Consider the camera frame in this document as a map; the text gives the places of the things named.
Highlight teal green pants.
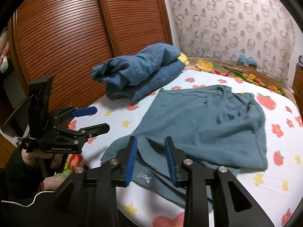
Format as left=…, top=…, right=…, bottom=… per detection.
left=100, top=84, right=269, bottom=209

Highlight person's left hand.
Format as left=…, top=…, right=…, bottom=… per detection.
left=21, top=149, right=63, bottom=169

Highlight folded blue denim jeans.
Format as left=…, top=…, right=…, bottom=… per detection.
left=91, top=43, right=186, bottom=101

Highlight brown louvered wardrobe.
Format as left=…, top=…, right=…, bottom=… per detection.
left=8, top=0, right=172, bottom=110

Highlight yellow Pikachu plush toy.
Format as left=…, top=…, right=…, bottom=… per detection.
left=178, top=52, right=190, bottom=66

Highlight floral brown blanket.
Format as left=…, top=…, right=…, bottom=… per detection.
left=186, top=58, right=294, bottom=99

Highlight cardboard box with blue bag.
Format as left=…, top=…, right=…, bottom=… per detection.
left=237, top=53, right=257, bottom=70

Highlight wooden dresser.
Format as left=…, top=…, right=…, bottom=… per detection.
left=292, top=66, right=303, bottom=114

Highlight circle patterned curtain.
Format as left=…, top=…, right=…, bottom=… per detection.
left=165, top=0, right=301, bottom=85

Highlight white cable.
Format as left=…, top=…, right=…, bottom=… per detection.
left=1, top=190, right=55, bottom=207

